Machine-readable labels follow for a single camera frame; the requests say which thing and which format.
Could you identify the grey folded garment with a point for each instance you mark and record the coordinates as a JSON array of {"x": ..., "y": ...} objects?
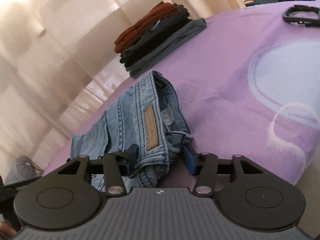
[{"x": 177, "y": 39}]

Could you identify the light blue denim jeans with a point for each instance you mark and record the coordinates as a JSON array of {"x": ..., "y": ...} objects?
[{"x": 147, "y": 114}]

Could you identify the sheer white curtain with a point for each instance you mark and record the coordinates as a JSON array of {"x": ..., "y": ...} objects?
[{"x": 58, "y": 66}]

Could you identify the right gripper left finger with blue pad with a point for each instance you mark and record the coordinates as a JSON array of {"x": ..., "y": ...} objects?
[{"x": 113, "y": 166}]

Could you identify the purple bed sheet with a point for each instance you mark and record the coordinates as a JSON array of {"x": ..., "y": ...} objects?
[{"x": 249, "y": 84}]

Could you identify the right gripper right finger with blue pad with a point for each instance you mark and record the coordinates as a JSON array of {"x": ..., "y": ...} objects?
[{"x": 208, "y": 166}]

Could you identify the rust red folded garment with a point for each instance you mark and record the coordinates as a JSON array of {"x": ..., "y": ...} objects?
[{"x": 130, "y": 35}]

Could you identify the person's left hand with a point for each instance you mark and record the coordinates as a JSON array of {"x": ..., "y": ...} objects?
[{"x": 6, "y": 229}]

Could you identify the grey bolster pillow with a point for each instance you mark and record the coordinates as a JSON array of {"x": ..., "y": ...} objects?
[{"x": 21, "y": 170}]

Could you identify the black folded garment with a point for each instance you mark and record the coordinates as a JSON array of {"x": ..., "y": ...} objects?
[{"x": 154, "y": 36}]

